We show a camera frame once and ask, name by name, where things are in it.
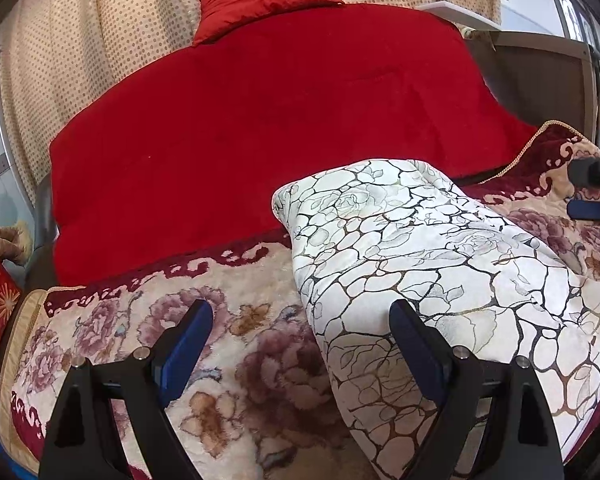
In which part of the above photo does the white crackle-pattern quilt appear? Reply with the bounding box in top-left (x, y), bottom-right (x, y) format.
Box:
top-left (272, 159), bottom-right (600, 479)

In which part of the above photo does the floral plush blanket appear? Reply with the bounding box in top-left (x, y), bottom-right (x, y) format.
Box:
top-left (0, 122), bottom-right (600, 479)

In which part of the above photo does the wooden crib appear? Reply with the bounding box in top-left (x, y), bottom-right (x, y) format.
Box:
top-left (464, 29), bottom-right (600, 148)

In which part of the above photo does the red duvet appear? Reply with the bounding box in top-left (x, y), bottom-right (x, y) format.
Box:
top-left (50, 4), bottom-right (534, 286)

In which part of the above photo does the beige dotted curtain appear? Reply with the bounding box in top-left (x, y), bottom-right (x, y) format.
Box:
top-left (0, 0), bottom-right (501, 194)

